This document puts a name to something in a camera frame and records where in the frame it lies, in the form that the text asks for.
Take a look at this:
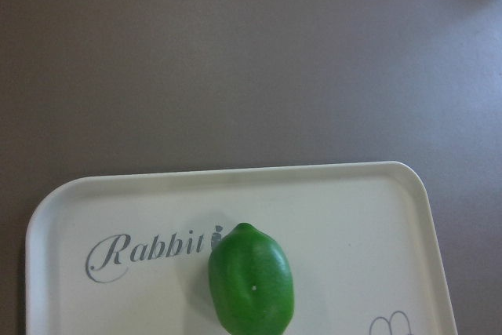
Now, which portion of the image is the green lime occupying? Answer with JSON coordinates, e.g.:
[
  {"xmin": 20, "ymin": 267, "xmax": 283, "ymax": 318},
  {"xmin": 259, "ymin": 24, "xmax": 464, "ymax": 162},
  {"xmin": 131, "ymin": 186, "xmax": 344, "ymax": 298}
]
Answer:
[{"xmin": 208, "ymin": 223, "xmax": 295, "ymax": 334}]

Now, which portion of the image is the white rabbit tray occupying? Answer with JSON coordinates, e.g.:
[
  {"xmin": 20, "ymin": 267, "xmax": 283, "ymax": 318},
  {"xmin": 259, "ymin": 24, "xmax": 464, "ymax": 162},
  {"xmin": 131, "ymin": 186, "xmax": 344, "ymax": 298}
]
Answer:
[{"xmin": 26, "ymin": 162, "xmax": 457, "ymax": 334}]

